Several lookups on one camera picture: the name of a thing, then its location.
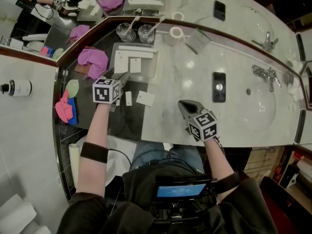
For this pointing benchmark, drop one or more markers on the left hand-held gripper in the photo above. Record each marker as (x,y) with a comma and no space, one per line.
(106,91)

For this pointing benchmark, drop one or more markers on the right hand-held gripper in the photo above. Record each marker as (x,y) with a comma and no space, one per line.
(202,127)

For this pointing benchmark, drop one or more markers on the person's left forearm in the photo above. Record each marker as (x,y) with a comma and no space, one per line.
(95,125)

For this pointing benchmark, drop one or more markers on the black forearm band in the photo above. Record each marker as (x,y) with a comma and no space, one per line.
(228,181)
(93,152)

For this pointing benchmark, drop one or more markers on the person's right forearm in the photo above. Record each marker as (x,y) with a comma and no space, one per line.
(217,157)

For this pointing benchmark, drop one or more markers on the purple towel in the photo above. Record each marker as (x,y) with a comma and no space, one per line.
(93,57)

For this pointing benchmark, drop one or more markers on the clear acrylic tray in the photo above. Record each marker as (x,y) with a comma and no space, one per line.
(148,67)

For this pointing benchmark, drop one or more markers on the brown cloth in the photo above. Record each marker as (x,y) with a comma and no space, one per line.
(81,68)

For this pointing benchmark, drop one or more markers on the black smartphone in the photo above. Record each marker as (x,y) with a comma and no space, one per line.
(218,79)

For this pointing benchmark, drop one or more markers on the clear drinking glass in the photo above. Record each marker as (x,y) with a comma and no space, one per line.
(145,36)
(125,35)

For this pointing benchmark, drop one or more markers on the white toothbrush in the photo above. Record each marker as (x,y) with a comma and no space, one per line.
(133,24)
(158,24)

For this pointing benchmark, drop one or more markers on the person's blue jeans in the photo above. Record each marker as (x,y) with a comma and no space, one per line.
(151,152)

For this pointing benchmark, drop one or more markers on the blue cloth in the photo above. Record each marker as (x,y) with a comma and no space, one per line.
(73,117)

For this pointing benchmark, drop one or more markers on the green pen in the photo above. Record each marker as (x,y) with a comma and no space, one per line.
(191,48)

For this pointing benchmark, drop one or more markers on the pink cloth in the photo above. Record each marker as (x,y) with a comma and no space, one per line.
(63,110)

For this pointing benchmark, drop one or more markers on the white tape roll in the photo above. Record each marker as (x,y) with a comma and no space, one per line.
(171,32)

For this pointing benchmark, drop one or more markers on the white sink basin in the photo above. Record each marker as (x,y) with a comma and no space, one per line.
(263,111)

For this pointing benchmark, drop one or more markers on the printed card with green edge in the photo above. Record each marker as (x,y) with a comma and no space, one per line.
(200,39)

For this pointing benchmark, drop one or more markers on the black chest-mounted monitor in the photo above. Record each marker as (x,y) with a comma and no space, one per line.
(181,190)

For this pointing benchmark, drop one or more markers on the chrome faucet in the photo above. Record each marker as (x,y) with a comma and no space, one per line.
(267,75)

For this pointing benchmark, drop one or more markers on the cardboard box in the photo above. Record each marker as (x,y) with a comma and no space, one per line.
(263,160)

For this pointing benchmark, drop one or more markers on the white toilet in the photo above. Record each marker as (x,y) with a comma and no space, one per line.
(117,169)

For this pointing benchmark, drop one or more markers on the white bottle with black cap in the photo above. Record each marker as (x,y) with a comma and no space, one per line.
(22,88)

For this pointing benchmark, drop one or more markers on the cream paper roll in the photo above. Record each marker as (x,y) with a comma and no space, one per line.
(73,164)

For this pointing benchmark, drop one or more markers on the white crumpled tissue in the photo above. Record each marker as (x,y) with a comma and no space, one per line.
(295,89)

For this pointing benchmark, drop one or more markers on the black box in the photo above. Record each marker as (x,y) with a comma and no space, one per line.
(286,175)

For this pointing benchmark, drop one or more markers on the red box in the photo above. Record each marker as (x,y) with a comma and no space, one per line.
(299,156)

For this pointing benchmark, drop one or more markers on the person's dark jacket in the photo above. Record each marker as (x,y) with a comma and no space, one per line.
(80,216)

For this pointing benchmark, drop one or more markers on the angled side wall mirror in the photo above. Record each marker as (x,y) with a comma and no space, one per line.
(24,16)
(306,47)

